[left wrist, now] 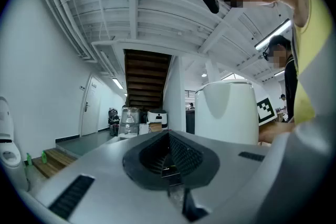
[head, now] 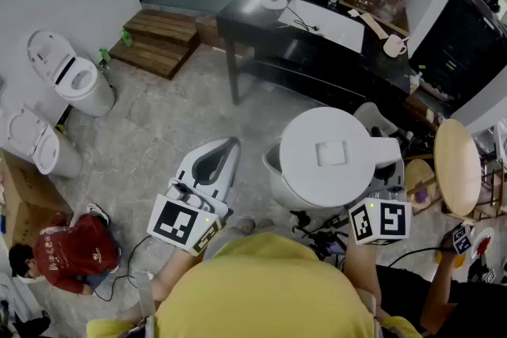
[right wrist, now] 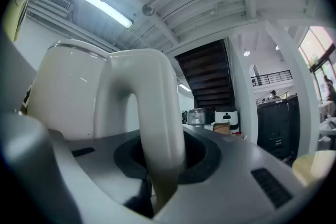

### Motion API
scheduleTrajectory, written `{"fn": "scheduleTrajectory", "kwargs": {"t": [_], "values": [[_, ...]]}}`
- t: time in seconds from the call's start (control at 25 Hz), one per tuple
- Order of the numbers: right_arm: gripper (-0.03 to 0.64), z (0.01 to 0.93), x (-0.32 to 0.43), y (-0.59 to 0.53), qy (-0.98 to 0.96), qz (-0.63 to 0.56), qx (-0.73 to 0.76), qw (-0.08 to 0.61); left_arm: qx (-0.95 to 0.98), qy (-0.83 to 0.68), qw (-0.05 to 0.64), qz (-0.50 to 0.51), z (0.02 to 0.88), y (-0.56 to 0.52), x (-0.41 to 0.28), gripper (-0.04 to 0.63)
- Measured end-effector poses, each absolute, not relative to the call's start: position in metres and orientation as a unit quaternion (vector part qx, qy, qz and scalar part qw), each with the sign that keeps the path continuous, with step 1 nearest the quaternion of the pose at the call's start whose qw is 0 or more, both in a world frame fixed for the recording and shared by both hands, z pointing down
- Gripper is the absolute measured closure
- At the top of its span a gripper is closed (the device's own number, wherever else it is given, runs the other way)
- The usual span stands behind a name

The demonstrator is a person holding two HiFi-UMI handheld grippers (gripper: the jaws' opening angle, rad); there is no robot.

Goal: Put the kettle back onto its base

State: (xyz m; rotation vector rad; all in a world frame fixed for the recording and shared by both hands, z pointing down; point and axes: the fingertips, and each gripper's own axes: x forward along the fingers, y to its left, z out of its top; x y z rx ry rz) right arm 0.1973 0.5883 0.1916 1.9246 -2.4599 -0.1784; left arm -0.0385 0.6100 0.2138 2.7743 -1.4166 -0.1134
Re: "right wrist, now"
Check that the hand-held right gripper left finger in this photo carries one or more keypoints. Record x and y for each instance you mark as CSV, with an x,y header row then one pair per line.
x,y
86,173

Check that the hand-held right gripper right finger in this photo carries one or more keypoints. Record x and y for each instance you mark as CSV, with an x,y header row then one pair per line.
x,y
231,191

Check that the large white lidded pot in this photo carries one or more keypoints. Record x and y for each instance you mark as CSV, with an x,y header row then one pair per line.
x,y
65,86

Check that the open cardboard box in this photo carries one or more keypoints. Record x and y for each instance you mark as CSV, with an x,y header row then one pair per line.
x,y
221,128

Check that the white smart toilet black panel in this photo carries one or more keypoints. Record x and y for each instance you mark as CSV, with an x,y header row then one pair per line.
x,y
227,114

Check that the black cabinet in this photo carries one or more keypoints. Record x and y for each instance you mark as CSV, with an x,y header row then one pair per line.
x,y
275,126

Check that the plastic-wrapped dark bundle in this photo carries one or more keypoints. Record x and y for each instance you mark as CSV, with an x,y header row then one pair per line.
x,y
197,116

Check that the round wooden tabletop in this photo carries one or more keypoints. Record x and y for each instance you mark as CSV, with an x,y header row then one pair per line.
x,y
315,168

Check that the long ceiling light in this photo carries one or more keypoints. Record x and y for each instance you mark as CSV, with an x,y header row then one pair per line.
x,y
184,87
105,6

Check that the dark wooden staircase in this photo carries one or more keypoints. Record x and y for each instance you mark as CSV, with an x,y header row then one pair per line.
x,y
207,76

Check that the black metal railing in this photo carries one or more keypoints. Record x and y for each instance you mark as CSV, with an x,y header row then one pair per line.
x,y
271,78

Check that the large window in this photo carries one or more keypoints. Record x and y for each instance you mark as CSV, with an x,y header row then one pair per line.
x,y
317,44

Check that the round ceiling sensor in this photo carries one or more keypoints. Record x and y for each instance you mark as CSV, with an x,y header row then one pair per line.
x,y
148,10

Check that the white air conditioner vent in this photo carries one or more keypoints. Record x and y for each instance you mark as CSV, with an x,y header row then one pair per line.
x,y
52,0

